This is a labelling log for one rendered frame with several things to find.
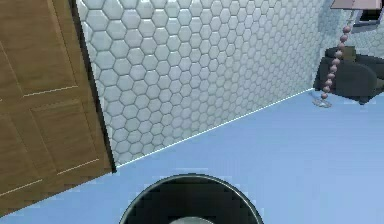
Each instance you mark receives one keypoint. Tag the brown wooden room door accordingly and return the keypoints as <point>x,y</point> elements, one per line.
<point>46,100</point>

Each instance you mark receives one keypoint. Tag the dark framed wall picture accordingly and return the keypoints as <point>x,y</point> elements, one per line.
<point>368,16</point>

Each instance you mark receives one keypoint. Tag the black armchair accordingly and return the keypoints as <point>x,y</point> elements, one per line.
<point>353,78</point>

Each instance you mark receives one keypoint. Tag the pink beaded floor lamp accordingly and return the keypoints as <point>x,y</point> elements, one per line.
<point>335,63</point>

